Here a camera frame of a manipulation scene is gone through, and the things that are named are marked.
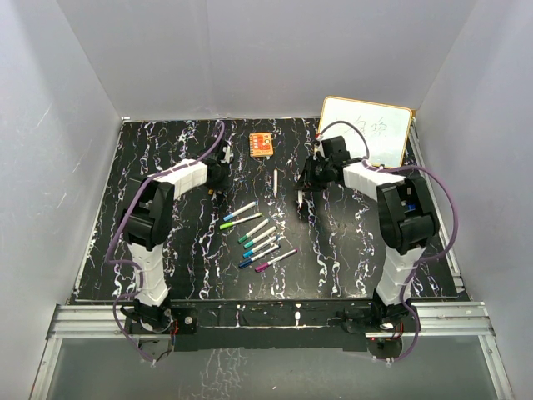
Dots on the light blue marker pen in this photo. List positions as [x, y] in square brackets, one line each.
[239, 211]

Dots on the cyan marker pen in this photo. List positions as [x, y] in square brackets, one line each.
[259, 246]

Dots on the black base frame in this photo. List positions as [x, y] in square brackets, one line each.
[196, 325]

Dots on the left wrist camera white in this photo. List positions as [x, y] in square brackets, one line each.
[226, 153]

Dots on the light green marker pen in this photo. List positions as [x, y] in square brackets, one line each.
[238, 221]

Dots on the aluminium rail frame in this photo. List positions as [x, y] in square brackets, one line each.
[438, 319]

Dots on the white board orange frame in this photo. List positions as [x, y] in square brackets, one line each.
[374, 129]

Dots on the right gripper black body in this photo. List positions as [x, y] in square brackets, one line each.
[317, 173]

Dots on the magenta marker pen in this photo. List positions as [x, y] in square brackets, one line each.
[266, 265]

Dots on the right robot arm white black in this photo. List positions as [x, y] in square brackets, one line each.
[406, 215]

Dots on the yellow marker pen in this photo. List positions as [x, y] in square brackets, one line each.
[275, 182]

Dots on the teal marker pen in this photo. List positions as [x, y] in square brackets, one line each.
[257, 239]

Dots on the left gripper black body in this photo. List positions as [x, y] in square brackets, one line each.
[221, 183]

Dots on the dark blue marker pen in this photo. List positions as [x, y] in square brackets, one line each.
[253, 258]

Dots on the dark green marker pen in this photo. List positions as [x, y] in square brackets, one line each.
[257, 228]

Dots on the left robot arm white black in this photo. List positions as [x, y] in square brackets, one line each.
[146, 220]

